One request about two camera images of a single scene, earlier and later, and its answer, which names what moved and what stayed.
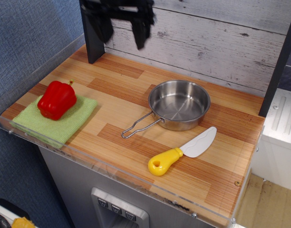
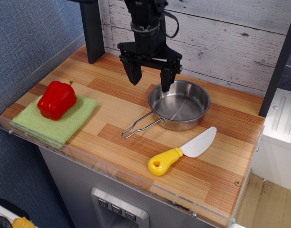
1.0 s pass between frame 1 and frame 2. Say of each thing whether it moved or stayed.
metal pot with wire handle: stayed
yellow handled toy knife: stayed
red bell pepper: stayed
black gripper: moved
